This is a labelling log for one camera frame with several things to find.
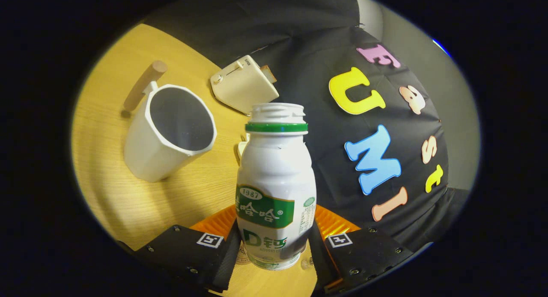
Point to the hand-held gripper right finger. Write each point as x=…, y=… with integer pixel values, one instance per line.
x=319, y=258

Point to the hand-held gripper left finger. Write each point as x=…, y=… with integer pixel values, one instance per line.
x=229, y=258

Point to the round wooden coaster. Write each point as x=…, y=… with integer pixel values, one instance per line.
x=243, y=256

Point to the white juice bottle green label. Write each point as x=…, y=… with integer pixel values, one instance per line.
x=274, y=168

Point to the wooden table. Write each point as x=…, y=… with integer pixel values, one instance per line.
x=128, y=203

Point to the cream toaster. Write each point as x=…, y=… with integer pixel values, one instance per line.
x=244, y=89

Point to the bread slice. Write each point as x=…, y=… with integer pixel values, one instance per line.
x=269, y=73

